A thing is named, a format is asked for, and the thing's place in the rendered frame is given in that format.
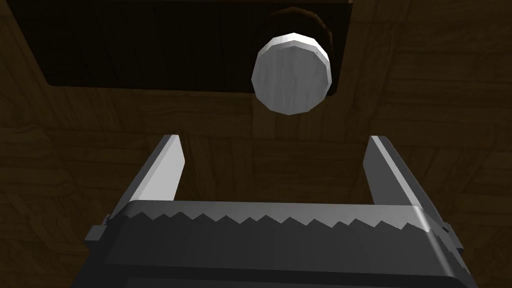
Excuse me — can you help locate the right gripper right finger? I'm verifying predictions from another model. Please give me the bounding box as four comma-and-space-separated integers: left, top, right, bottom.
362, 135, 446, 226

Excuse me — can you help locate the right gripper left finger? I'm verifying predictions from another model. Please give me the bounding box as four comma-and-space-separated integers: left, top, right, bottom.
110, 134, 186, 219

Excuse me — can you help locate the white round knob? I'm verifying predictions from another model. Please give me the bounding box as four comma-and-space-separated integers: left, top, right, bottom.
250, 7, 334, 116

